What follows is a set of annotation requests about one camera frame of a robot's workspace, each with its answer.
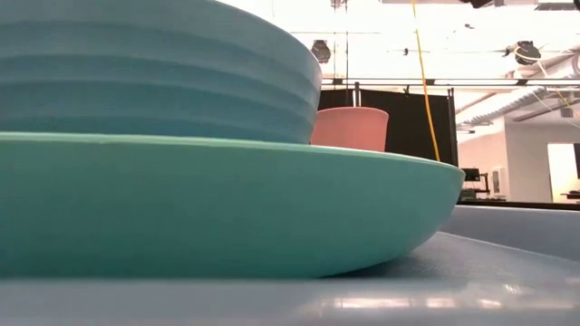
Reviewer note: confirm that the black partition screen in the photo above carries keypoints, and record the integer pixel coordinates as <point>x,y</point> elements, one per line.
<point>408,127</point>

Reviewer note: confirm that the pink plastic cup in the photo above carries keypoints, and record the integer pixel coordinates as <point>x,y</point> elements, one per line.
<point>351,129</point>

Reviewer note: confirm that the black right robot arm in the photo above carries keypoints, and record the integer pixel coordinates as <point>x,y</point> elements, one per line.
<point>476,2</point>

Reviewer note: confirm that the white wall cabinet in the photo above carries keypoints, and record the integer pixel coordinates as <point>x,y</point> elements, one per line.
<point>500,181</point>

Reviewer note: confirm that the ceiling track rail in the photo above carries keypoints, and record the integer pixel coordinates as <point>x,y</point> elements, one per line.
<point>476,82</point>

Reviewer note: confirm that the blue plastic tray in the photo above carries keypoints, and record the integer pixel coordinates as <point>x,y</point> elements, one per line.
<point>498,280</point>

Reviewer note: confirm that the teal round plate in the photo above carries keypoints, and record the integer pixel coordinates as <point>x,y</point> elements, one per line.
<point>204,208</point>

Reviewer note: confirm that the small black monitor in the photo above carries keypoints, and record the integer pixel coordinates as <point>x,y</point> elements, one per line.
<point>472,175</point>

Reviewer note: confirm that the blue ribbed bowl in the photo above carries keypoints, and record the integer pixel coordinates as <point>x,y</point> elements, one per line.
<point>136,81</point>

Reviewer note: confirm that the black aluminium table frame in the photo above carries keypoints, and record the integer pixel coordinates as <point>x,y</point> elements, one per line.
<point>534,206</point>

